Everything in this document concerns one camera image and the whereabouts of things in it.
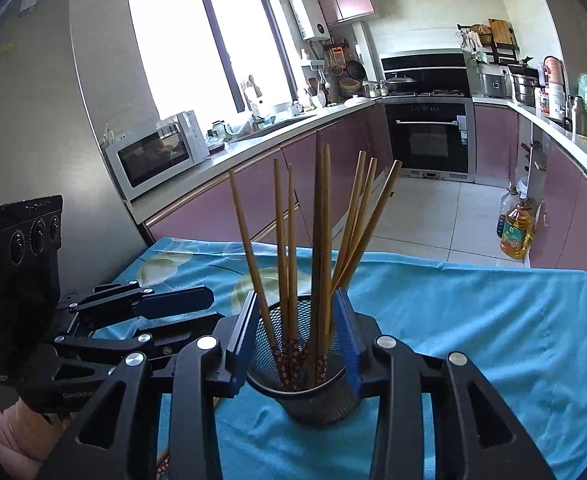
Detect white water heater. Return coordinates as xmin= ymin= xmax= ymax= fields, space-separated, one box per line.
xmin=289 ymin=0 xmax=331 ymax=41

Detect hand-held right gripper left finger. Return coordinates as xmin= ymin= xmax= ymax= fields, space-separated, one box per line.
xmin=36 ymin=290 xmax=260 ymax=480

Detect grey refrigerator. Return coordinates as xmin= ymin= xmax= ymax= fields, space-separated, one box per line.
xmin=0 ymin=0 xmax=154 ymax=361

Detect pink thermos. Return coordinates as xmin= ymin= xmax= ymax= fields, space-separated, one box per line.
xmin=543 ymin=56 xmax=567 ymax=86

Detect yellow cooking oil bottle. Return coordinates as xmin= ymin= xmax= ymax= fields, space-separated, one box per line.
xmin=500 ymin=199 xmax=537 ymax=260

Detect black mesh utensil holder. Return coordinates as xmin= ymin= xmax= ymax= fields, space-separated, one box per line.
xmin=246 ymin=297 xmax=363 ymax=426

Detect black wall rack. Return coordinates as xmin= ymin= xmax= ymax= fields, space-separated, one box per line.
xmin=457 ymin=19 xmax=519 ymax=66

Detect black range hood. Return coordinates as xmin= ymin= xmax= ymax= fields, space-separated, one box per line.
xmin=379 ymin=51 xmax=470 ymax=96

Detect white microwave oven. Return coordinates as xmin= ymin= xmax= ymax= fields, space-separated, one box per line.
xmin=104 ymin=110 xmax=209 ymax=201

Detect pink base cabinets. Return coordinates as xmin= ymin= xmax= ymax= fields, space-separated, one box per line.
xmin=473 ymin=105 xmax=587 ymax=311
xmin=143 ymin=105 xmax=389 ymax=246

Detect black built-in oven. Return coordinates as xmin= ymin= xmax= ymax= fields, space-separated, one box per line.
xmin=384 ymin=97 xmax=475 ymax=183

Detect dark sauce bottle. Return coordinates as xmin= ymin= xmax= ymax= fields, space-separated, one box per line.
xmin=496 ymin=187 xmax=519 ymax=238

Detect steel bottle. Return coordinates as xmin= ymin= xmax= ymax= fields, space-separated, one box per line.
xmin=572 ymin=96 xmax=587 ymax=137

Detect clear plastic bag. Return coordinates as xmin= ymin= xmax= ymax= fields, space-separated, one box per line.
xmin=223 ymin=115 xmax=254 ymax=136

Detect white bottle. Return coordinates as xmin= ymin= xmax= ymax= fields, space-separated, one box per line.
xmin=548 ymin=84 xmax=567 ymax=117

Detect kitchen window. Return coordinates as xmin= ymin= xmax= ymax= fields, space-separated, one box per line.
xmin=126 ymin=0 xmax=299 ymax=121

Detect wooden cutting board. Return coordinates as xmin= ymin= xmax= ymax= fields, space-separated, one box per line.
xmin=488 ymin=18 xmax=511 ymax=46

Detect lidded wok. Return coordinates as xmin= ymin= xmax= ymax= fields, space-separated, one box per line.
xmin=384 ymin=74 xmax=418 ymax=93

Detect blue floral tablecloth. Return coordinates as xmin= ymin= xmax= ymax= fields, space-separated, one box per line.
xmin=93 ymin=237 xmax=587 ymax=480

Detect person's left hand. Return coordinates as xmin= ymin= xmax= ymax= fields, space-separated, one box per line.
xmin=16 ymin=397 xmax=73 ymax=461

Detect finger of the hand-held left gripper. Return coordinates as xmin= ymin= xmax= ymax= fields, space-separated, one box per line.
xmin=58 ymin=282 xmax=215 ymax=331
xmin=56 ymin=314 xmax=224 ymax=367

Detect silver rice cooker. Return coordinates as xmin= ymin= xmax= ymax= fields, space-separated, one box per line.
xmin=476 ymin=72 xmax=515 ymax=98

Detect bundle of wooden chopsticks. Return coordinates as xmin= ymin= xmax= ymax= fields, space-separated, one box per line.
xmin=228 ymin=144 xmax=403 ymax=391

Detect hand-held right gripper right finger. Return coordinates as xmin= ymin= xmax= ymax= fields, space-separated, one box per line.
xmin=334 ymin=287 xmax=557 ymax=480

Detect steel stock pot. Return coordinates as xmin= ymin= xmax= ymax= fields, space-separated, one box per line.
xmin=512 ymin=74 xmax=541 ymax=106

